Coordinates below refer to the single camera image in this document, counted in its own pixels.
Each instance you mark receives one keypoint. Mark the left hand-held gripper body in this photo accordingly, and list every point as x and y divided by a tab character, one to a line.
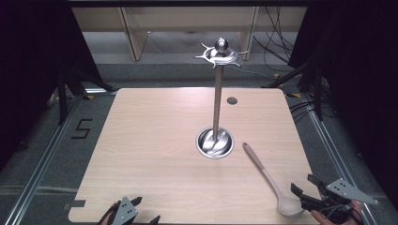
125	212

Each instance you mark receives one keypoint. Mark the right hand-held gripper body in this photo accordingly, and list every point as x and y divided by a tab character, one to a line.
342	190

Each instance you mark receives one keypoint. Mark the beige silicone spoon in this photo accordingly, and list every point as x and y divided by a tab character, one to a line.
268	176

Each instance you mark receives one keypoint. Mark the person's left hand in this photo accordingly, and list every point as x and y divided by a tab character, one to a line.
114	210

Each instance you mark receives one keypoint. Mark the person's right hand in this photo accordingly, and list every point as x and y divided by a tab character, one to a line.
357	212

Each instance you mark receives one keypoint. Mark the black metal stand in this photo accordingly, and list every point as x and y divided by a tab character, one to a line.
62	97
318	93

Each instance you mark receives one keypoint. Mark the black curtain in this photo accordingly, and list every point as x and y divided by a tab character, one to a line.
31	78
366	93

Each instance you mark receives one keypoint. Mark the grey round table grommet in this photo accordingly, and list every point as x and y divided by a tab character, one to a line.
232	100

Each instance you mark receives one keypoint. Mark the steel utensil hanging rack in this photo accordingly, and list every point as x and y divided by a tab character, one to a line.
217	103

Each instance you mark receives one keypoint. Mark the aluminium floor rail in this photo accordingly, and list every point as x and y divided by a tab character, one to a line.
34	175
336	153

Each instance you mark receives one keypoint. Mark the light wooden furniture frame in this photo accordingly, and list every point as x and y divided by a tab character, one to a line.
134	37

